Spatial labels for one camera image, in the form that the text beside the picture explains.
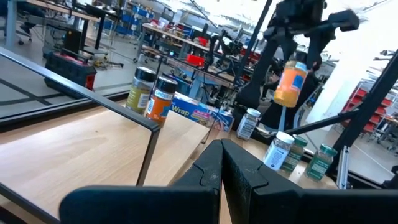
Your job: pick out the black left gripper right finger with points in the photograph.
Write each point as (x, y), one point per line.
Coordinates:
(311, 208)

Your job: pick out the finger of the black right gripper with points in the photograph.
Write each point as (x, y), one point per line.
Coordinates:
(317, 46)
(289, 46)

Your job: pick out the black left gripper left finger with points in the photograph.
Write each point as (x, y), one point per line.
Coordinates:
(140, 205)

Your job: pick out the black-lid yellow-orange spice jar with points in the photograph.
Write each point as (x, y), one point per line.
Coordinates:
(289, 87)

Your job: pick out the green-lid spice jar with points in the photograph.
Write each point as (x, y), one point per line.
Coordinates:
(318, 165)
(298, 155)

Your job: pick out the white-lid clear spice jar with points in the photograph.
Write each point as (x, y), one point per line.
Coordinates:
(275, 155)
(247, 126)

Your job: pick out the black-lid orange-label spice jar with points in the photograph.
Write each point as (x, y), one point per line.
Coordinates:
(158, 107)

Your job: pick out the blue plastic wrap box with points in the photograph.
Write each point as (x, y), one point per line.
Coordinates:
(192, 110)

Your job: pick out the black-lid olive-label spice jar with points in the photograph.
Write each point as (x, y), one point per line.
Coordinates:
(138, 96)

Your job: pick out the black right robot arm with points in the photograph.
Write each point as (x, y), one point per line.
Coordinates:
(258, 77)

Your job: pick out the red storage rack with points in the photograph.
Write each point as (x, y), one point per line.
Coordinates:
(373, 119)

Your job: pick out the red plastic bin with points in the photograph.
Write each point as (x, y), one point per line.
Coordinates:
(196, 59)

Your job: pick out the black and red crate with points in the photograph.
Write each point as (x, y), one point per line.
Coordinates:
(68, 71)

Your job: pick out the silver aluminium extrusion post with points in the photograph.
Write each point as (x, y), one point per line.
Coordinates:
(343, 168)

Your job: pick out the wooden shelf with black frame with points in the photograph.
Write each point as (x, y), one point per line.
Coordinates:
(77, 140)

